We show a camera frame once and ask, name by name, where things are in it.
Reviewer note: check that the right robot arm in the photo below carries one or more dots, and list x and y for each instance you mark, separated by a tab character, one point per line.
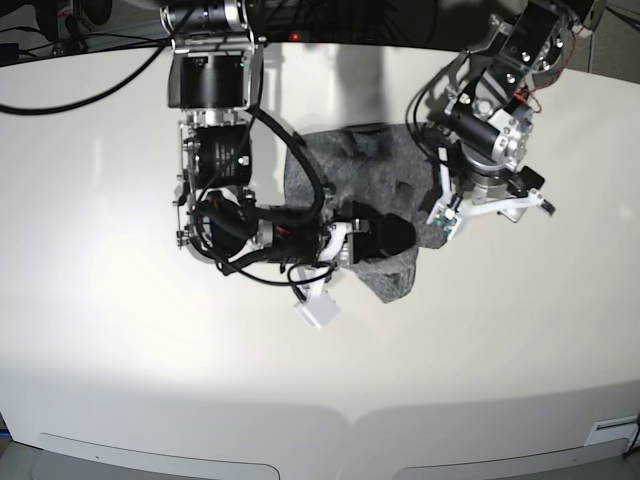
217	83

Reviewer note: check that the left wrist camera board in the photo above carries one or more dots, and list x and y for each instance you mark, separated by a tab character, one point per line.
445	218

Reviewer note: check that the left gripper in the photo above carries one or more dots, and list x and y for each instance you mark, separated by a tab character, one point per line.
506	193

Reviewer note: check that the grey long-sleeve T-shirt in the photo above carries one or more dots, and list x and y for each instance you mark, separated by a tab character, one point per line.
379	166

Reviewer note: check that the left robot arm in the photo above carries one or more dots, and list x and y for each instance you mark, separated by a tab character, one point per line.
478	139

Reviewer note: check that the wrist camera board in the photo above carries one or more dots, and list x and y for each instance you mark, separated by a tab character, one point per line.
445	218
318	311

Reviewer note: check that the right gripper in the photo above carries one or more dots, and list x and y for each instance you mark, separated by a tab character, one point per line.
377	237

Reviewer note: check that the black power strip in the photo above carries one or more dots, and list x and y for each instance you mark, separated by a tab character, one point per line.
318	34

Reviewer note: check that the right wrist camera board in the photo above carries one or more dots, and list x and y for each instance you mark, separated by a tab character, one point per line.
318	311

